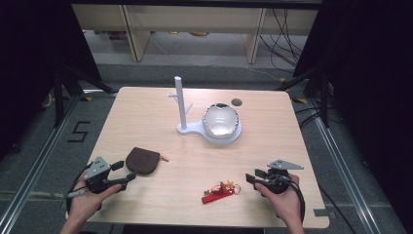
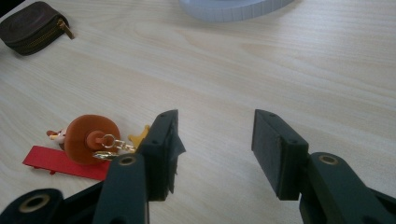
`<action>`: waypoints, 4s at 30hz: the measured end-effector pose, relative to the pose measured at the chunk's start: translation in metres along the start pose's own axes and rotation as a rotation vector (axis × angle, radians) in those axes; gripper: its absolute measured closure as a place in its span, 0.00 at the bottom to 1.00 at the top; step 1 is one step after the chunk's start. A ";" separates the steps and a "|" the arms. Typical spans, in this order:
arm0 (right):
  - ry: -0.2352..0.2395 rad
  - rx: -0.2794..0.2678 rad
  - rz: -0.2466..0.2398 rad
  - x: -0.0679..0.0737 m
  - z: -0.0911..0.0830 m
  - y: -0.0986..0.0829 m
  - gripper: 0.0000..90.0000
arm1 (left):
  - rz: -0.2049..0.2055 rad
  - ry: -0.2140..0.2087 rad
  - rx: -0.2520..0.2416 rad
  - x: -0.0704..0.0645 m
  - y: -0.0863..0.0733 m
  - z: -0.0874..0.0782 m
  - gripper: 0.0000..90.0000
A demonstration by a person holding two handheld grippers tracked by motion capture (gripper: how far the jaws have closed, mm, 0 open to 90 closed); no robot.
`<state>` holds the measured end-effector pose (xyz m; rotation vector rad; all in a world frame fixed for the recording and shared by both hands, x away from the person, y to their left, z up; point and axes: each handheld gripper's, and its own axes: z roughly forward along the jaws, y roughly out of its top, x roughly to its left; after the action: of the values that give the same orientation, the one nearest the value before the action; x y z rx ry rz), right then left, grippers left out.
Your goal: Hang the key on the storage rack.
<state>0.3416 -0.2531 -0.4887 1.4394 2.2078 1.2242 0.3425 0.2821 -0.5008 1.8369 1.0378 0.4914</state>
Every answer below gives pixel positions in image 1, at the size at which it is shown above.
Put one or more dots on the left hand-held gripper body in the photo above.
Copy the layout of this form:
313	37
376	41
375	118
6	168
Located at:
97	169

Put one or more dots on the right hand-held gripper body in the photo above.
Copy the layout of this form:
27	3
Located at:
279	182

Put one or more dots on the dark round table grommet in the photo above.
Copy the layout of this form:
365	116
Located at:
236	102

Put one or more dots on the person's left hand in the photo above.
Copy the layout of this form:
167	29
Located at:
82	204

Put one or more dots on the white branched stand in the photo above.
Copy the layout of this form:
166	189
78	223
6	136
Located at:
181	107

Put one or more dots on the black metal stand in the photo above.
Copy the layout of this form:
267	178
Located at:
59	97
324	97

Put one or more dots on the beige wooden cabinet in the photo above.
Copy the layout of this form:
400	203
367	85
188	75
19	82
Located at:
195	19

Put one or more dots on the white bowl with silver rim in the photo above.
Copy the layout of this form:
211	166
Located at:
220	122

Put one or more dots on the aluminium floor rail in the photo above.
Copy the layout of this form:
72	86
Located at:
344	169
39	162

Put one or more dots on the black curtain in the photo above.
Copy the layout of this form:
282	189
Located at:
32	65
373	81

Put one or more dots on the person's right hand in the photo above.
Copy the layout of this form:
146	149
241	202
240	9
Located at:
287	204

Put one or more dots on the brown zip pouch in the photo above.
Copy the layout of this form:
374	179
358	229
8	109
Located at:
141	161

